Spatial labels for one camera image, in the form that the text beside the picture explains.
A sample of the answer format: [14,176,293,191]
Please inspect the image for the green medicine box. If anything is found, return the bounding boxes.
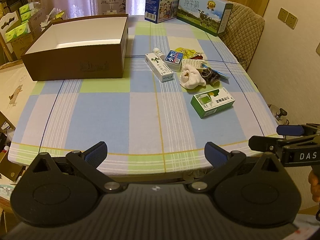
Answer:
[190,87,235,119]

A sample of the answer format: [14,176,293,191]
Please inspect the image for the dark velvet scrunchie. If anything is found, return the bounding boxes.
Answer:
[201,68,221,86]

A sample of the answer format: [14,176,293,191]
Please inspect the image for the white sock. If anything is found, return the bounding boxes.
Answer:
[180,64,206,90]

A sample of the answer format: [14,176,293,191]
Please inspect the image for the white ointment box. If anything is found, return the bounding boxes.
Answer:
[145,53,174,82]

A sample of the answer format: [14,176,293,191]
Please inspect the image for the blue dental floss box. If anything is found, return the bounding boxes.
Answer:
[164,50,184,72]

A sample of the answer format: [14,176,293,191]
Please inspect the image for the yellow snack packet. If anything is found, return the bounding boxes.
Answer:
[175,47,198,59]

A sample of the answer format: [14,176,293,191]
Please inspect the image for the small white pill bottle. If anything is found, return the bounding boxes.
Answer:
[152,48,165,60]

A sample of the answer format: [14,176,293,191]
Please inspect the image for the blue white toothpaste tube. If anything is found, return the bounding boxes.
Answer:
[200,64,229,84]

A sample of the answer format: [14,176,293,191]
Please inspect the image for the red candy packet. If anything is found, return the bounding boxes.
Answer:
[191,54,203,60]

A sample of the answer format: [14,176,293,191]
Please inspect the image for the person's right hand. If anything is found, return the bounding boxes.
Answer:
[308,170,320,203]

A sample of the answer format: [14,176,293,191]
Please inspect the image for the plaid tablecloth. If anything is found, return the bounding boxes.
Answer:
[9,16,277,176]

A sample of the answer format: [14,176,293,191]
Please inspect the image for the cream cartoon bedsheet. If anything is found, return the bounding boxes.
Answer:
[0,63,36,127]

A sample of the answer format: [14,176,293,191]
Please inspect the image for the quilted beige chair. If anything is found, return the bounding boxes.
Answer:
[220,2,265,70]

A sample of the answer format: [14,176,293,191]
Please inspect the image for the brown cardboard storage box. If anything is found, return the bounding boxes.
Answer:
[21,14,129,81]

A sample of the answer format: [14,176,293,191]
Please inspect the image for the light blue milk case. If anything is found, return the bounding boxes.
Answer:
[177,0,233,36]

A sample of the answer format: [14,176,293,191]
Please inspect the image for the bin with trash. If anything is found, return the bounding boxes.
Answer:
[40,8,67,31]

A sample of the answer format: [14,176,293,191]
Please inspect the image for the cardboard box with tissues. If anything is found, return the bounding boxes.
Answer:
[1,2,46,59]

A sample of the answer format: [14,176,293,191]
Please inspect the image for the white humidifier box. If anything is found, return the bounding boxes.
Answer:
[97,0,129,15]

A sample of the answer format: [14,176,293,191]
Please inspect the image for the wall power sockets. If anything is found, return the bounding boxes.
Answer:
[278,8,298,29]

